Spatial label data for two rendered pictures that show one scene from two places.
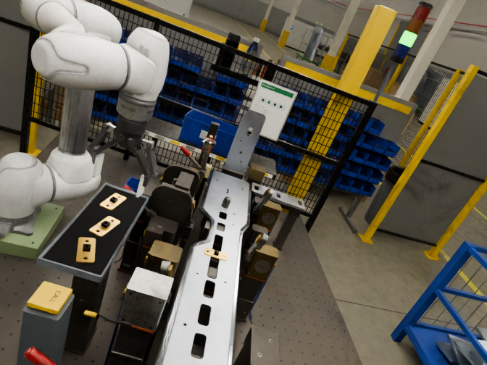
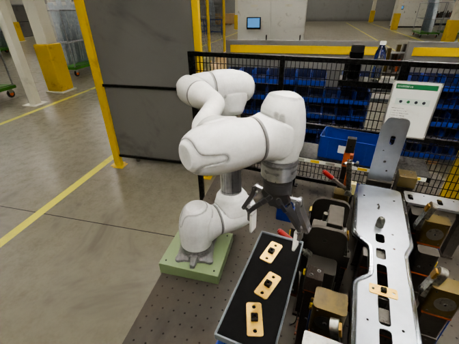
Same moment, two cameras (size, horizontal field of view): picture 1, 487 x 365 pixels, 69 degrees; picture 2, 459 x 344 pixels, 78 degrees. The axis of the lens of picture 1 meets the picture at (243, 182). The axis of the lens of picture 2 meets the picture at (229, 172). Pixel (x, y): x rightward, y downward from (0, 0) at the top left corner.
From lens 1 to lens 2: 29 cm
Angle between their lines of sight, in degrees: 27
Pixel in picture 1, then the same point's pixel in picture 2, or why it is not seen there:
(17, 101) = not seen: hidden behind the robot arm
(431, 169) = not seen: outside the picture
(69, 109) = not seen: hidden behind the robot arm
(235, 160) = (379, 170)
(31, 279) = (216, 304)
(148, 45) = (282, 110)
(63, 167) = (227, 207)
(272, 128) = (416, 127)
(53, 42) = (194, 140)
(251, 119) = (393, 127)
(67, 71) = (210, 164)
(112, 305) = (284, 332)
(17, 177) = (195, 222)
